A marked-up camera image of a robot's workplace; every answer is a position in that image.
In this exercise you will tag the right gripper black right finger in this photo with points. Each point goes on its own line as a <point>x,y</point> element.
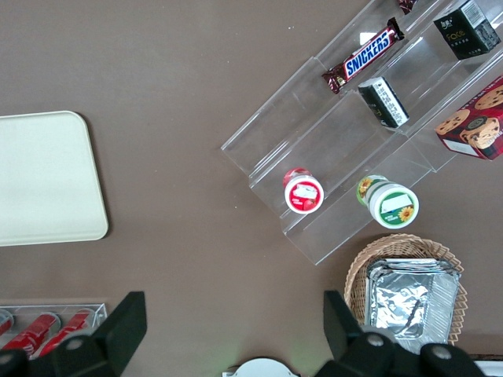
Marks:
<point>353,353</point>

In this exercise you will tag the red lid yogurt cup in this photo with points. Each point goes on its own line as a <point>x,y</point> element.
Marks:
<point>303,195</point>

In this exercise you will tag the black Face carton box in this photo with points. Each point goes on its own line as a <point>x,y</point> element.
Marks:
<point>465,31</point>

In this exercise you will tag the Snickers chocolate bar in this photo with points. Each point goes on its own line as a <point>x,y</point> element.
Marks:
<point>365,55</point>
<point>406,4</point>

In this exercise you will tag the red chocolate chip cookie box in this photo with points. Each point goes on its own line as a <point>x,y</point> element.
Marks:
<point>477,121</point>

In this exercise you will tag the aluminium foil container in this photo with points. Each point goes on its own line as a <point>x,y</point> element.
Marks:
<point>408,262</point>
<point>408,302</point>

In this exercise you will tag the green lid yogurt cup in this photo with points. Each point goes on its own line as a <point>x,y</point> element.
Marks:
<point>393,204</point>

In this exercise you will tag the cream rectangular serving tray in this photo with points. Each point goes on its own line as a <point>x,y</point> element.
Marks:
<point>47,176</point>

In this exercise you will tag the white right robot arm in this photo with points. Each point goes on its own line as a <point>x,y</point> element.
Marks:
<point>259,369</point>

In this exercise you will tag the light wicker basket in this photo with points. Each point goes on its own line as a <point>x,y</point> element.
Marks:
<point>361,259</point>

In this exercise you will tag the small black carton box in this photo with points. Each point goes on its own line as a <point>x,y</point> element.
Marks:
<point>383,102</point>

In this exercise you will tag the clear acrylic bottle rack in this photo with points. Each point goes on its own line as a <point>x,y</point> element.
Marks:
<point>98,310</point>

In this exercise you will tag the red cola bottle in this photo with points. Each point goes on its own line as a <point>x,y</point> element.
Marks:
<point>4,322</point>
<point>67,330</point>
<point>31,334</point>

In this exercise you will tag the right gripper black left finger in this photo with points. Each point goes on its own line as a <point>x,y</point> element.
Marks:
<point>98,353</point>

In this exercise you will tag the clear acrylic stepped shelf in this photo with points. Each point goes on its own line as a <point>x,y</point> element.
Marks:
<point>298,118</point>

